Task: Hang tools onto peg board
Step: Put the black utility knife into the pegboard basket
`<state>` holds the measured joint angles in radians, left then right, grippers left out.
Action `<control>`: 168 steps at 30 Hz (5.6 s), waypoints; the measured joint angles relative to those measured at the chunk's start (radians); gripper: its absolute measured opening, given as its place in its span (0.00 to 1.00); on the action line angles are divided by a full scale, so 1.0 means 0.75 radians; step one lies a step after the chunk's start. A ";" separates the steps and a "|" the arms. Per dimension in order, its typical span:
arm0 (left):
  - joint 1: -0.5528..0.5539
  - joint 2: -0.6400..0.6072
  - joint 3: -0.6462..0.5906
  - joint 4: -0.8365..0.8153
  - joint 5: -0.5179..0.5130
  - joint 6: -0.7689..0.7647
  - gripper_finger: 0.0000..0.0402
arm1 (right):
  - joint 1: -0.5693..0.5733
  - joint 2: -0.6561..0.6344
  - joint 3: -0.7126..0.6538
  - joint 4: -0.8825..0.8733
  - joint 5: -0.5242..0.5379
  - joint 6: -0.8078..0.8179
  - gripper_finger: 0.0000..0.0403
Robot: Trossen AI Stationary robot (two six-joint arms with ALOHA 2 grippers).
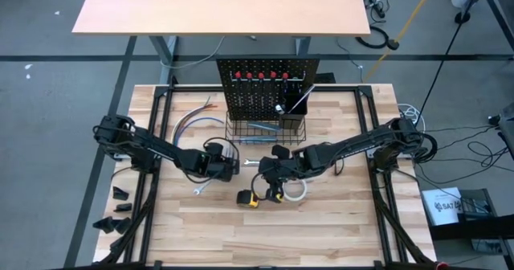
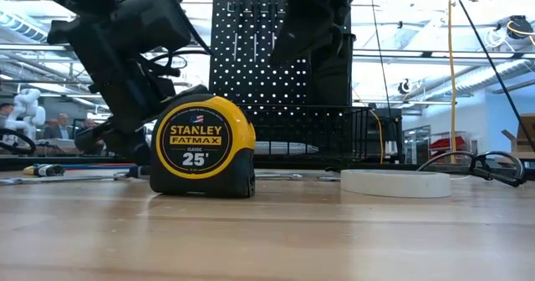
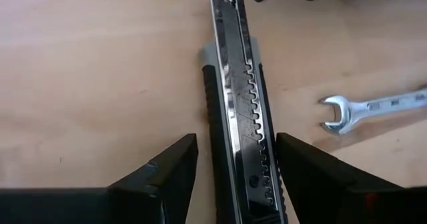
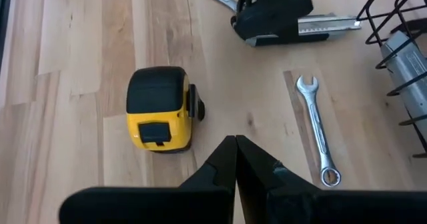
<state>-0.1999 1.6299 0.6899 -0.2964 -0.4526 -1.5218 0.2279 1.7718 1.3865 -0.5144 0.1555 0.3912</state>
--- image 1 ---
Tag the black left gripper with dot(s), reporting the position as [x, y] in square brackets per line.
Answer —
[221, 167]

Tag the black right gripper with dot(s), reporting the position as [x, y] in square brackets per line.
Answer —
[281, 169]

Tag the silver combination wrench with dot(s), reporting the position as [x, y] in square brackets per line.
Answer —
[197, 191]
[249, 162]

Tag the yellow black Stanley tape measure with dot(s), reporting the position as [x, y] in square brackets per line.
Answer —
[245, 197]

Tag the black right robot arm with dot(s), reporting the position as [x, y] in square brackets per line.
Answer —
[353, 145]

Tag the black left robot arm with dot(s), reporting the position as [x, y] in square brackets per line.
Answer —
[160, 149]

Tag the white masking tape roll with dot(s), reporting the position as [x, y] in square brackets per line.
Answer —
[296, 201]

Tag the black plastic pegboard bin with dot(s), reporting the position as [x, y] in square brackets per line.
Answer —
[293, 122]

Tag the black metal pegboard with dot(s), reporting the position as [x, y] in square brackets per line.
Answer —
[267, 99]

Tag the black spare gripper finger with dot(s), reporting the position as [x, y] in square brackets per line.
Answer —
[119, 194]
[122, 225]
[122, 208]
[105, 225]

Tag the light wooden desk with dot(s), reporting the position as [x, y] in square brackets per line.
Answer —
[221, 9]

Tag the white printed paper sheet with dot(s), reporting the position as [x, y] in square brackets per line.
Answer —
[441, 205]

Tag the black side shelf unit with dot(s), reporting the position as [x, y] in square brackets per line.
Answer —
[482, 230]

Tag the grey equipment housing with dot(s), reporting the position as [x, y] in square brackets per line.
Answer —
[507, 125]

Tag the black round stand base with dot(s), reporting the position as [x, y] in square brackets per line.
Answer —
[462, 17]

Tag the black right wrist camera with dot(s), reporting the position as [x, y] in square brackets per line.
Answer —
[281, 151]

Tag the black aluminium table frame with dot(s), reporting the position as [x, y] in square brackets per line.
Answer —
[188, 88]

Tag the black flat base plate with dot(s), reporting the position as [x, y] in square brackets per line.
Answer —
[325, 78]

